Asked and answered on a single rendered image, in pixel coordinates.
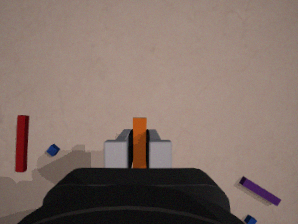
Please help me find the orange rod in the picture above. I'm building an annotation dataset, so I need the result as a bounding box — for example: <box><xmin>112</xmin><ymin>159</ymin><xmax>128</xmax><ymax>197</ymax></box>
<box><xmin>133</xmin><ymin>118</ymin><xmax>146</xmax><ymax>168</ymax></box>

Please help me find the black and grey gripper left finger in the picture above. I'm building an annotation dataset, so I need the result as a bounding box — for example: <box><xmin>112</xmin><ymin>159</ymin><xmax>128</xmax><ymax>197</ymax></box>
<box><xmin>104</xmin><ymin>129</ymin><xmax>133</xmax><ymax>168</ymax></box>

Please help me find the red rod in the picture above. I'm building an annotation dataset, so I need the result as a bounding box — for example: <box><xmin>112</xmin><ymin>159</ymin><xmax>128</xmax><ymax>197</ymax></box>
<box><xmin>15</xmin><ymin>115</ymin><xmax>29</xmax><ymax>172</ymax></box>

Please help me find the purple rod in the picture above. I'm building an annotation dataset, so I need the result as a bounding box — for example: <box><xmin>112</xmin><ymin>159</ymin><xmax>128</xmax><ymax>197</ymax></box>
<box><xmin>239</xmin><ymin>176</ymin><xmax>281</xmax><ymax>206</ymax></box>

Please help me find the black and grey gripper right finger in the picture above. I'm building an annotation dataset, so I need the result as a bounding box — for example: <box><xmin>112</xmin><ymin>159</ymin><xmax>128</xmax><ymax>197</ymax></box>
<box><xmin>146</xmin><ymin>129</ymin><xmax>172</xmax><ymax>168</ymax></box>

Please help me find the small blue cube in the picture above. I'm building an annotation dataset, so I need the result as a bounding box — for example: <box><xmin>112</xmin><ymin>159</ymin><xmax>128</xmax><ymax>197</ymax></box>
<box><xmin>244</xmin><ymin>215</ymin><xmax>257</xmax><ymax>224</ymax></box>
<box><xmin>46</xmin><ymin>144</ymin><xmax>60</xmax><ymax>157</ymax></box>

